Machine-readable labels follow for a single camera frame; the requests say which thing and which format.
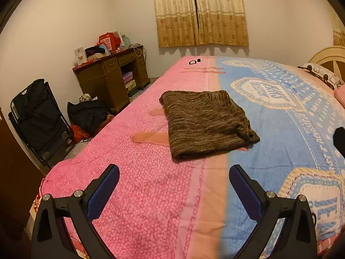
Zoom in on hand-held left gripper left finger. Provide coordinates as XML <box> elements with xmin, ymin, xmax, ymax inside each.
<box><xmin>30</xmin><ymin>164</ymin><xmax>120</xmax><ymax>259</ymax></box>

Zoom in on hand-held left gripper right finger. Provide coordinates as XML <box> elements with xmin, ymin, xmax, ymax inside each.
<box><xmin>229</xmin><ymin>164</ymin><xmax>318</xmax><ymax>259</ymax></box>

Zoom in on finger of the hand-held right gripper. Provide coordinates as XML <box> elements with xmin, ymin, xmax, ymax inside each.
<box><xmin>333</xmin><ymin>126</ymin><xmax>345</xmax><ymax>158</ymax></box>

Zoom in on brown knit sweater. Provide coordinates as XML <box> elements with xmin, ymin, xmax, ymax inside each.
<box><xmin>159</xmin><ymin>90</ymin><xmax>261</xmax><ymax>160</ymax></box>

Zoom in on dark clothes on desk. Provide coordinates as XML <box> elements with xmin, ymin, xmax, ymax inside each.
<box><xmin>85</xmin><ymin>46</ymin><xmax>110</xmax><ymax>57</ymax></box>

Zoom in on pink pillow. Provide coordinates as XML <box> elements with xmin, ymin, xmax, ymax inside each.
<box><xmin>333</xmin><ymin>85</ymin><xmax>345</xmax><ymax>106</ymax></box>

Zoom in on pink and blue printed blanket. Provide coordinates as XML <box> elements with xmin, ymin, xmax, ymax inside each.
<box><xmin>38</xmin><ymin>55</ymin><xmax>345</xmax><ymax>259</ymax></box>

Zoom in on red bag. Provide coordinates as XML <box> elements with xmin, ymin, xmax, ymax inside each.
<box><xmin>70</xmin><ymin>124</ymin><xmax>93</xmax><ymax>144</ymax></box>

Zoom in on dotted patterned pillow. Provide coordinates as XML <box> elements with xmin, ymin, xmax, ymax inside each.
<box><xmin>296</xmin><ymin>63</ymin><xmax>345</xmax><ymax>90</ymax></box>

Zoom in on black bag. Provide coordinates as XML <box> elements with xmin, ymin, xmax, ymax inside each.
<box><xmin>67</xmin><ymin>99</ymin><xmax>111</xmax><ymax>137</ymax></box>

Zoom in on cream wooden headboard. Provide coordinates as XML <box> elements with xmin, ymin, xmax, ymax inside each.
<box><xmin>307</xmin><ymin>46</ymin><xmax>345</xmax><ymax>83</ymax></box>

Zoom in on brown wooden cabinet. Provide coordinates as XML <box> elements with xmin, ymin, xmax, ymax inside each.
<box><xmin>0</xmin><ymin>107</ymin><xmax>45</xmax><ymax>242</ymax></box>

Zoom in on black folding chair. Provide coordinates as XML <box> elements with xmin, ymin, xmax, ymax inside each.
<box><xmin>8</xmin><ymin>78</ymin><xmax>76</xmax><ymax>169</ymax></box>

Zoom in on brown wooden desk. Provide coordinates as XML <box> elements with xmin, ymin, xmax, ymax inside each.
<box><xmin>72</xmin><ymin>46</ymin><xmax>151</xmax><ymax>114</ymax></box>

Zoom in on stack of boxes under desk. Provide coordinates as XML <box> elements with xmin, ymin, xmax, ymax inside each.
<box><xmin>122</xmin><ymin>71</ymin><xmax>137</xmax><ymax>93</ymax></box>

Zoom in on white printed box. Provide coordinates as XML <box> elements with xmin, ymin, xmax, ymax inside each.
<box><xmin>74</xmin><ymin>46</ymin><xmax>88</xmax><ymax>67</ymax></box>

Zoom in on red gift box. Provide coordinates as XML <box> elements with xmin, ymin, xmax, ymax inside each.
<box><xmin>96</xmin><ymin>32</ymin><xmax>122</xmax><ymax>51</ymax></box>

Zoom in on beige patterned curtain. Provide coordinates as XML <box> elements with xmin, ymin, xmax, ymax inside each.
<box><xmin>150</xmin><ymin>0</ymin><xmax>250</xmax><ymax>48</ymax></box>

